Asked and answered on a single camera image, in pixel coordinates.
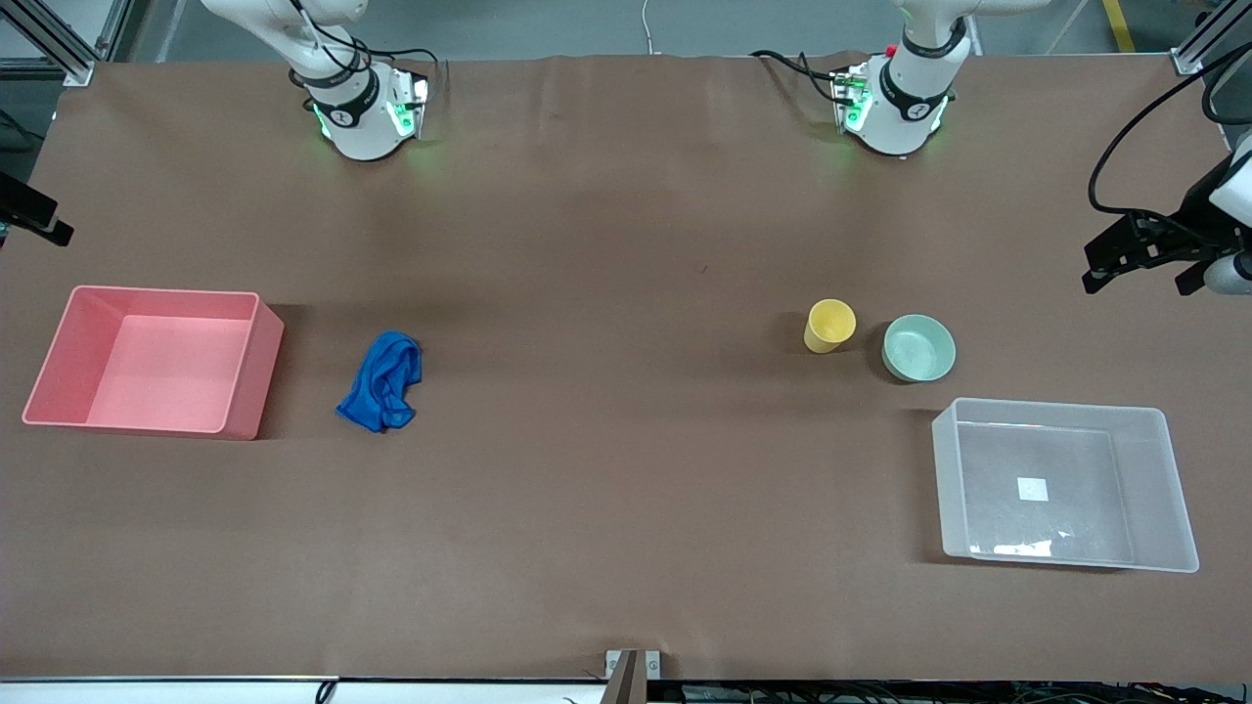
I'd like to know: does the mint green bowl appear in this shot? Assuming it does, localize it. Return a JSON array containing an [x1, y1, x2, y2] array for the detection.
[[881, 314, 958, 383]]

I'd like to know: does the yellow plastic cup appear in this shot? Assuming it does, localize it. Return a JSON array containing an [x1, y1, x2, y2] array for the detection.
[[804, 299, 858, 355]]

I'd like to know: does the blue cloth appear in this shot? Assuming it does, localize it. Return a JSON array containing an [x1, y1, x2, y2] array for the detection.
[[336, 330, 424, 433]]

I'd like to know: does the clear plastic box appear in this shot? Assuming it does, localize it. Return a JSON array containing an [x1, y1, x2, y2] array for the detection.
[[931, 397, 1200, 574]]

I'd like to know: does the pink plastic bin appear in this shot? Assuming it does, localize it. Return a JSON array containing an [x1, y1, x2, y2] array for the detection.
[[22, 286, 286, 441]]

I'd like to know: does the brown table cover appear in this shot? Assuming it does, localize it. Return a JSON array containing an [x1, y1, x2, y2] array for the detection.
[[0, 51, 1252, 683]]

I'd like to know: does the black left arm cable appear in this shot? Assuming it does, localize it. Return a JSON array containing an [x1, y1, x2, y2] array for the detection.
[[1089, 41, 1252, 228]]

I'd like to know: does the aluminium frame post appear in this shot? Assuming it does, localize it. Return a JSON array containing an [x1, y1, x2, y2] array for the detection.
[[0, 0, 128, 85], [1170, 0, 1252, 77]]

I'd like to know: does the black left base cable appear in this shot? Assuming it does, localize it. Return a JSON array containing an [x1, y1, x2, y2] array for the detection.
[[750, 49, 848, 107]]

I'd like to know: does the black base cable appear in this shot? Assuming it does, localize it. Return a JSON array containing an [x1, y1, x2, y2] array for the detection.
[[750, 49, 848, 107], [290, 0, 452, 99]]

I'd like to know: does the black right base cable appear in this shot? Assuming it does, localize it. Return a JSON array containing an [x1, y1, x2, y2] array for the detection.
[[290, 0, 452, 99]]

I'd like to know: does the metal edge bracket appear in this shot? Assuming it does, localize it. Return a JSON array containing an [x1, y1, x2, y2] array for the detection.
[[604, 649, 663, 704]]

